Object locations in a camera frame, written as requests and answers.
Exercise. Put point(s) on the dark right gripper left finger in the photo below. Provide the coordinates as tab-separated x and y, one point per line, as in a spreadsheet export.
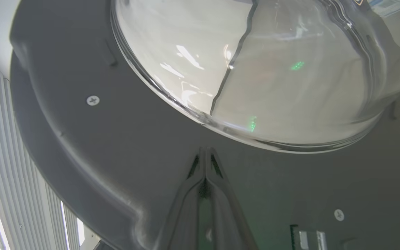
182	215

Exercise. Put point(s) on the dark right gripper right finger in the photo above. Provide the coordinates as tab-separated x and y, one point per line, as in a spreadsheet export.
226	215

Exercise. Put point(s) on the washing machine door with glass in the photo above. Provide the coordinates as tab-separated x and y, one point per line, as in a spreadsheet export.
123	146

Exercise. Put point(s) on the white vertical slatted blinds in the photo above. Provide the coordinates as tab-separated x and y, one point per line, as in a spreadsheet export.
9	166

